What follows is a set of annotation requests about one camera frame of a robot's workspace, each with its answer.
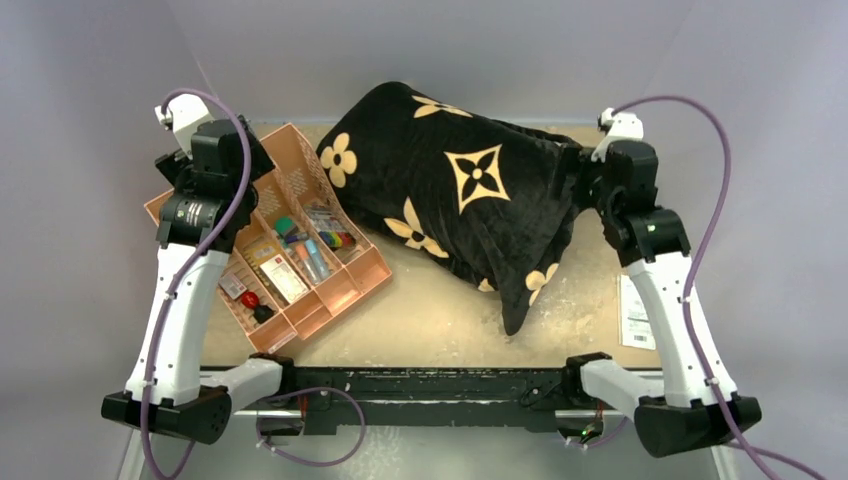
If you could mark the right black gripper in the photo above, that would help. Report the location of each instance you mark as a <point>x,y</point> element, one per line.
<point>588,167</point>

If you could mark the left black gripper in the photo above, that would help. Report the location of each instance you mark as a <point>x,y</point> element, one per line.
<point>177,165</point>

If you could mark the black pillowcase with beige flowers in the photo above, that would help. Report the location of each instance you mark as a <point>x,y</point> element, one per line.
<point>492,202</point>

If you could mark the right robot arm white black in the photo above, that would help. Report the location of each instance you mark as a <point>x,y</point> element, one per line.
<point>696,405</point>

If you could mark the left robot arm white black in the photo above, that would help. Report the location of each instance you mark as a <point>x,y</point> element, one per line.
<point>196,234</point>

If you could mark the orange plastic file organizer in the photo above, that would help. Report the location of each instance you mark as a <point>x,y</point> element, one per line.
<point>279,226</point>

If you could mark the colourful marker set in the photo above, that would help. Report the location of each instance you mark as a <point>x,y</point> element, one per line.
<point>330,229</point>

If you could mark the red round object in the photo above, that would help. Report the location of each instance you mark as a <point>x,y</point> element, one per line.
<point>250,300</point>

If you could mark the white card box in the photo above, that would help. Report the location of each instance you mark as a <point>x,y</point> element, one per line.
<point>284,278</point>

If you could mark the white paper label sheet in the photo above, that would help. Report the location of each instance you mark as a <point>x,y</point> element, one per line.
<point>635,328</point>

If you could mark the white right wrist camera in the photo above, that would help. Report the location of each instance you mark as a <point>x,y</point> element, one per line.
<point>616,126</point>

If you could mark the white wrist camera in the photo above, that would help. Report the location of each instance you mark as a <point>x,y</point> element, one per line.
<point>616,126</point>
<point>183,116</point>

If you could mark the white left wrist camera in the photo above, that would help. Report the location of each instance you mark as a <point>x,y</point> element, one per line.
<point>183,116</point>

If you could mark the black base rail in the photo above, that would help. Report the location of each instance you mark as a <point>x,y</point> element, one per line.
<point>321,399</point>

